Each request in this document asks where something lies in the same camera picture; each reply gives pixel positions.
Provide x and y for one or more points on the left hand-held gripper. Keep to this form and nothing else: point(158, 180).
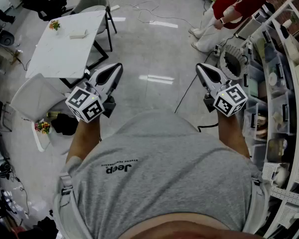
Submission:
point(86, 103)

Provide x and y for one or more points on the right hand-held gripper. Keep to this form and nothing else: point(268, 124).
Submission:
point(230, 101)

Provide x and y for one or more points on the white glasses case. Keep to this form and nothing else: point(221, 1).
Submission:
point(77, 34)

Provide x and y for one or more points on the person's right forearm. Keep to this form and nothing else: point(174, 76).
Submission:
point(231, 133)

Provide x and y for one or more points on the person's left forearm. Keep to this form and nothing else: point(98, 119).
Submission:
point(86, 138)

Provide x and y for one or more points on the round white slatted bin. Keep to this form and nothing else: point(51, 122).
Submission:
point(233, 61)

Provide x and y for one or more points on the white marble table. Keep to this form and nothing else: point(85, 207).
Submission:
point(64, 53)

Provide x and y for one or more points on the green bottle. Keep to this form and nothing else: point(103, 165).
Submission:
point(52, 114)

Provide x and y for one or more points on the white power strip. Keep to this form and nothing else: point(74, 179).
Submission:
point(114, 8)

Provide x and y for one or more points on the stack of clear storage boxes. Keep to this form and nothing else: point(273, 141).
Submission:
point(279, 108)

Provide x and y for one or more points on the orange flowers in white vase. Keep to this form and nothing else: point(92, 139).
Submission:
point(54, 25)

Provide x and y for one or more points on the white chair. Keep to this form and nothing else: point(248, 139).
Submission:
point(35, 96)

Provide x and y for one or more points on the mixed flowers in white pot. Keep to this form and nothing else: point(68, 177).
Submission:
point(43, 127)

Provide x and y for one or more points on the round grey device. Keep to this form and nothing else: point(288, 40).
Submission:
point(6, 38)

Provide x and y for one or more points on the person's grey t-shirt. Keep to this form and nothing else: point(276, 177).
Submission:
point(152, 183)

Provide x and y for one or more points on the white shelving unit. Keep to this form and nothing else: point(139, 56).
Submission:
point(281, 194)

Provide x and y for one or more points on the person's neck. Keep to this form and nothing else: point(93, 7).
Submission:
point(189, 233)

